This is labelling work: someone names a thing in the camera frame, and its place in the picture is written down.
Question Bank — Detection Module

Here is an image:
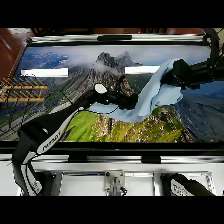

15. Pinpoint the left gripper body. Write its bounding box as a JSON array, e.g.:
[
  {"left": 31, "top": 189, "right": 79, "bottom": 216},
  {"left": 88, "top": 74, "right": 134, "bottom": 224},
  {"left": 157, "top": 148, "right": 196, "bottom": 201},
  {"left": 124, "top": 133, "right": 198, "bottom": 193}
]
[{"left": 107, "top": 93, "right": 140, "bottom": 111}]

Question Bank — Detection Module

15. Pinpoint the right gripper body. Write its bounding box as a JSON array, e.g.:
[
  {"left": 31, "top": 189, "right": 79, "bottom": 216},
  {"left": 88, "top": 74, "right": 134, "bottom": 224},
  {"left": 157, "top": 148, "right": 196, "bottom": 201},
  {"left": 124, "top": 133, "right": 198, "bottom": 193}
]
[{"left": 161, "top": 59, "right": 195, "bottom": 90}]

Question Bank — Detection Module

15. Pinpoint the light blue shirt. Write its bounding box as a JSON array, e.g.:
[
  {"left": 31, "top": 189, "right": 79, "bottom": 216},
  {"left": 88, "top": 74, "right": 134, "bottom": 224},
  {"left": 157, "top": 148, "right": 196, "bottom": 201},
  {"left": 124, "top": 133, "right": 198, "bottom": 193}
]
[{"left": 88, "top": 58, "right": 185, "bottom": 124}]

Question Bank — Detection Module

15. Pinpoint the black cable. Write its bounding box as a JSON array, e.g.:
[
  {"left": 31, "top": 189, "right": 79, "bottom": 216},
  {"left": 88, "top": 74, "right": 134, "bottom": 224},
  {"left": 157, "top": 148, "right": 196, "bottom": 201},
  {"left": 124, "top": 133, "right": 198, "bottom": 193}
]
[{"left": 201, "top": 28, "right": 222, "bottom": 64}]

